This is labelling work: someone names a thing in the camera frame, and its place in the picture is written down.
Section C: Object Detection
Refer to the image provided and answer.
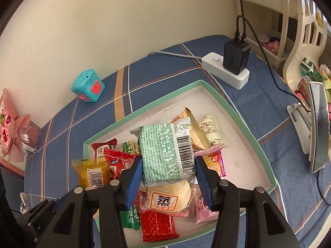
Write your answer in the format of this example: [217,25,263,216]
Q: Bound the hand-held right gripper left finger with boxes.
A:
[44,156,144,248]

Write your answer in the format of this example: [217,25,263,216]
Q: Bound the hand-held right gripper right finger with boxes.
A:
[195,156,300,248]

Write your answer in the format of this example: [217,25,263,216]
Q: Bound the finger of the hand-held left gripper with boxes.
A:
[34,195,70,220]

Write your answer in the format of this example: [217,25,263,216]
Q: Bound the pink snack packet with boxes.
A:
[193,143,225,225]

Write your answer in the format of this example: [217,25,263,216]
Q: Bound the small red wafer packet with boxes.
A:
[103,148,143,180]

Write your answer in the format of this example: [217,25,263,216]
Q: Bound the clear steamed bun packet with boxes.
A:
[138,178,205,219]

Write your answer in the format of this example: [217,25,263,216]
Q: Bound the dark green snack packet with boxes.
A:
[119,204,141,231]

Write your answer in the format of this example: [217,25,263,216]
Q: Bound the green cow biscuit packet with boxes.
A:
[115,139,142,157]

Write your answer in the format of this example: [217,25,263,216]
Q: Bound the green white patterned snack packet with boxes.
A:
[129,123,199,187]

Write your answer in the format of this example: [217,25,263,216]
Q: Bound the yellow cake packet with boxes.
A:
[72,159,112,189]

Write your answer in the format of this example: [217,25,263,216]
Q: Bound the red white snack packet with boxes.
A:
[91,138,117,161]

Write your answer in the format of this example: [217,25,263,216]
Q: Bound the white tray with teal rim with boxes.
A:
[83,80,277,244]

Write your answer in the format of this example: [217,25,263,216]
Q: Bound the red patterned snack packet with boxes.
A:
[140,209,180,243]

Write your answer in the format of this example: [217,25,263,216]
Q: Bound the beige bread packet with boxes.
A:
[171,106,211,153]

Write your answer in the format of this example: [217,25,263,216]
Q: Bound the cream snack packet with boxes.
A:
[195,113,229,148]

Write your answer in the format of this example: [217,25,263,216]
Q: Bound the pink paper flower bouquet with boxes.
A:
[0,88,31,161]

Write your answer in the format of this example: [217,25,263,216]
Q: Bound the blue plaid tablecloth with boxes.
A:
[24,35,331,248]

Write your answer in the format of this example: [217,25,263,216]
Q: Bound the teal toy box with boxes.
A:
[71,69,106,103]

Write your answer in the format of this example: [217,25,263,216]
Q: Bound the white phone stand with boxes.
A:
[287,103,317,155]

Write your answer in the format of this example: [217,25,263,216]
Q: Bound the white power strip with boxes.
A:
[201,52,250,90]

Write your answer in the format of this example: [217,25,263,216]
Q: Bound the smartphone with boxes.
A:
[309,81,331,173]

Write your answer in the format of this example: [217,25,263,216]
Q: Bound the black charger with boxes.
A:
[223,41,251,76]

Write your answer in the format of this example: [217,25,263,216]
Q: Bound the white plastic rack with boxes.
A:
[283,0,331,91]

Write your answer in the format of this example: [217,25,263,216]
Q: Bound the white basket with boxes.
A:
[259,30,287,62]

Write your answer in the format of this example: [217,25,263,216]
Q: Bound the green white carton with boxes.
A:
[301,57,324,82]

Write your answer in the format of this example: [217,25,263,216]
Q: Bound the white shelf unit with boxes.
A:
[231,0,293,64]

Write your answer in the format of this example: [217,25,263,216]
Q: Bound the white power strip cable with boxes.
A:
[148,52,205,60]

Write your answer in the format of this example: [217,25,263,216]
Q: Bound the black cable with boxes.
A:
[240,15,311,111]
[234,0,246,40]

